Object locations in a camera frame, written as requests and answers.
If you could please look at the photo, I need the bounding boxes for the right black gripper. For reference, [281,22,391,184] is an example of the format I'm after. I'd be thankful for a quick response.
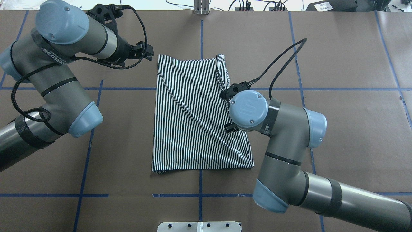
[225,123,240,133]

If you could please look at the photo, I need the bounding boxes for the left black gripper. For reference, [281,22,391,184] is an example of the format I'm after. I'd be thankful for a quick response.
[112,37,154,67]

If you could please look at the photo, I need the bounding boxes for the navy white striped polo shirt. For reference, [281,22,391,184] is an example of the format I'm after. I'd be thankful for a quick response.
[152,54,254,174]

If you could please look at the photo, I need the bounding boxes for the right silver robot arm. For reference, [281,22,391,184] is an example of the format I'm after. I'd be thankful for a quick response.
[220,87,411,232]

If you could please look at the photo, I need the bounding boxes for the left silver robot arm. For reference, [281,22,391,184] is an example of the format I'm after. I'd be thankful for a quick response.
[1,0,154,171]

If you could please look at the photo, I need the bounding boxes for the black box with label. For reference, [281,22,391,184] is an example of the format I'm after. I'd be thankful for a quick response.
[305,0,358,12]

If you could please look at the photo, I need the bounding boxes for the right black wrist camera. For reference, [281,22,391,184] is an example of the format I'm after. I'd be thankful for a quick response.
[220,81,251,100]

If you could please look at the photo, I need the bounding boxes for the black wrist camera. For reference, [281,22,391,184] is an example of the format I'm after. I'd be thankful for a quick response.
[220,81,251,100]
[86,4,125,35]

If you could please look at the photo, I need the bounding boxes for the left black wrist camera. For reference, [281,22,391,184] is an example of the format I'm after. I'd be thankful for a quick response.
[86,4,125,35]

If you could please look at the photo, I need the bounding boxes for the aluminium frame post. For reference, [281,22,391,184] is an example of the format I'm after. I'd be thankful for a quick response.
[194,0,210,15]

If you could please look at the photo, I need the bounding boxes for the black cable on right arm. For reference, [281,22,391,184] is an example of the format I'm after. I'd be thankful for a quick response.
[248,38,308,99]

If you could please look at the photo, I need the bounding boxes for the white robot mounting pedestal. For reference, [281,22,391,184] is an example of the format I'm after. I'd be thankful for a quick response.
[157,221,242,232]

